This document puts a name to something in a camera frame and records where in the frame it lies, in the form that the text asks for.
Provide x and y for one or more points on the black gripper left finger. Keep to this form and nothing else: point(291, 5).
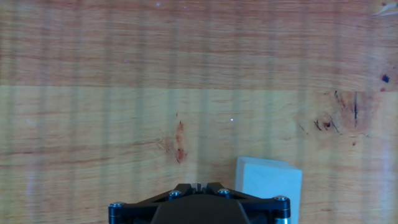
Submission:
point(130, 210)

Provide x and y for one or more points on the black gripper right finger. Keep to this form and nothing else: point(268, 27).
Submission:
point(267, 208)

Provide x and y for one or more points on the small pale wooden block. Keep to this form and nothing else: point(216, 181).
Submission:
point(267, 180)

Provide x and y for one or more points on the glossy wood grain mat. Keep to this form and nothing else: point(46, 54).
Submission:
point(124, 93)

